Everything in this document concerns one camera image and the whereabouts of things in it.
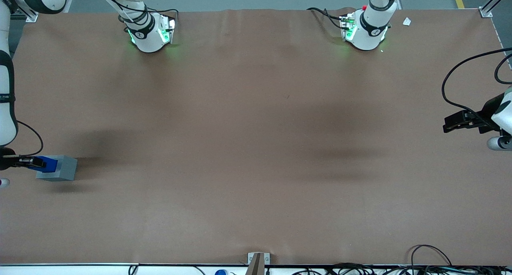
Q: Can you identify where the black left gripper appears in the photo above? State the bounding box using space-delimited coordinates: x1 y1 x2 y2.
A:
442 93 505 134

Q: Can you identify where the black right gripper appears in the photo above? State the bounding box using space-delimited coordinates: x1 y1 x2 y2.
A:
0 147 47 171

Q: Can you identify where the blue plastic part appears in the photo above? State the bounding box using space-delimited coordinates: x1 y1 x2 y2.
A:
27 155 59 174

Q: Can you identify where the gray square base block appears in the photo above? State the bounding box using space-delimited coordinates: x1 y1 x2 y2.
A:
36 155 78 182

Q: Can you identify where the brown table cover sheet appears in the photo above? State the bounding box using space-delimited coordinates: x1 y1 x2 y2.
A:
0 7 512 266

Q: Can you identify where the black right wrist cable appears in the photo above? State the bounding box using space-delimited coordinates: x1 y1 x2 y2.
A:
16 120 44 157

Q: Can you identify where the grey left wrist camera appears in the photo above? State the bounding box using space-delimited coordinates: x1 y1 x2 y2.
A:
486 136 512 151

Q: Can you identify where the long black left wrist cable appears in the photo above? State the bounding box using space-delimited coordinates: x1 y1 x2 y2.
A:
441 47 512 126

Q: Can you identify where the short black looped cable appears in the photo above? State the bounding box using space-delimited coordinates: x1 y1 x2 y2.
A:
494 53 512 85

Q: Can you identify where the aluminium frame corner post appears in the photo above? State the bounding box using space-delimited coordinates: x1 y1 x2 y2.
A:
478 0 512 19
12 5 40 23

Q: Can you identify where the tangled black cable bundle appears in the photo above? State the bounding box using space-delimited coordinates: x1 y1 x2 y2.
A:
291 263 512 275

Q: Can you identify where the black left base cable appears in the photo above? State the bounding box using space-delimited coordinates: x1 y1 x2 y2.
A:
306 7 347 30

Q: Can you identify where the silver metal bracket plate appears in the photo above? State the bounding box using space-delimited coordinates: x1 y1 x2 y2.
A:
247 252 270 266

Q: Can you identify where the brown camera mount post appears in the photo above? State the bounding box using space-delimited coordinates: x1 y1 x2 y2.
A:
245 253 265 275

